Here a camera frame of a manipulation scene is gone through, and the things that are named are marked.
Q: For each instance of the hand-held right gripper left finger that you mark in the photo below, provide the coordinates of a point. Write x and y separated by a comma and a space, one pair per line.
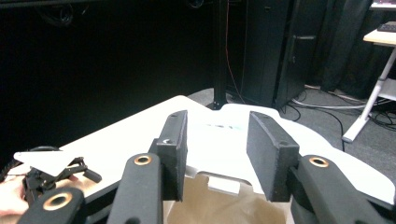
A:
172, 155

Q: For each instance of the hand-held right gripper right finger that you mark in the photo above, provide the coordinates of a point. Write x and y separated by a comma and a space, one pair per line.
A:
267, 155

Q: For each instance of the black cabinet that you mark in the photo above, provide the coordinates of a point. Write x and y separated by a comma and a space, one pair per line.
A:
271, 49

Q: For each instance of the black metal stand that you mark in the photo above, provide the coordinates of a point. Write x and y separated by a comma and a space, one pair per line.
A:
220, 53

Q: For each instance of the black backdrop curtain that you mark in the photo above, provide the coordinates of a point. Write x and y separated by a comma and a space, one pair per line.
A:
109, 56

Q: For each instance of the white desk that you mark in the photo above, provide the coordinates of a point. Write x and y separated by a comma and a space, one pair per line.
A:
378, 77

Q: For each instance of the dark curtain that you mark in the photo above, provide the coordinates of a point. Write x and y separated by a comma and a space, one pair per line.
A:
345, 43

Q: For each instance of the black keyboard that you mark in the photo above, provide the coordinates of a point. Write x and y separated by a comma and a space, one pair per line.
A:
387, 27

